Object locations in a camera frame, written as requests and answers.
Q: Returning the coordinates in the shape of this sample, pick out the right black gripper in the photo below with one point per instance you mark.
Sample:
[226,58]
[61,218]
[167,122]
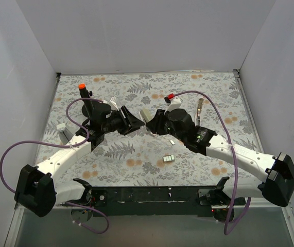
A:
[160,123]

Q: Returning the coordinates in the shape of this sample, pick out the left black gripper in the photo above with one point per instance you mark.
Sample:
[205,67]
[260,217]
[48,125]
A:
[125,122]

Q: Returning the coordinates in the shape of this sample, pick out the green stapler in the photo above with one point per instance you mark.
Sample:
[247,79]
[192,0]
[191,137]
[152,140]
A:
[145,115]

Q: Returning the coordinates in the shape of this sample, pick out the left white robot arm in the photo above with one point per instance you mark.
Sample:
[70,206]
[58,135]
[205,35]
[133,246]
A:
[36,188]

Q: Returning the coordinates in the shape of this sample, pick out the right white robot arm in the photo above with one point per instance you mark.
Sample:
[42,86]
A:
[273,175]

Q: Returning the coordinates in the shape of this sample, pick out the grey staple strips block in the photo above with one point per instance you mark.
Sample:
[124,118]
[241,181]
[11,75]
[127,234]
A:
[168,158]

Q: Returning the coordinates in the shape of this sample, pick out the black stand orange cap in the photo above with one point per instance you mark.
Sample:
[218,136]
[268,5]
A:
[92,107]

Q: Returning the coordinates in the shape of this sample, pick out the floral table mat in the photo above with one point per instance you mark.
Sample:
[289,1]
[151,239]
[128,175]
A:
[137,159]

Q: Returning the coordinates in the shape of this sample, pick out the clear conical flask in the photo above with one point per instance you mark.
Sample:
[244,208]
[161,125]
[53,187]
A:
[64,133]

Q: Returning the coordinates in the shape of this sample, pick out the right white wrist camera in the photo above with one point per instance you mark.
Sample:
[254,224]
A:
[173,102]

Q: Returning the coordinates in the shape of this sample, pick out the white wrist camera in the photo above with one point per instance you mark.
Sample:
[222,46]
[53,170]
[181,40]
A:
[112,103]
[173,102]

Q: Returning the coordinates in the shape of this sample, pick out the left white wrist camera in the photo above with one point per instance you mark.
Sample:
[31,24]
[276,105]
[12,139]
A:
[112,103]

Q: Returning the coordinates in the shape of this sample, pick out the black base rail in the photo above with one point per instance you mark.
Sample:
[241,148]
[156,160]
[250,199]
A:
[157,200]

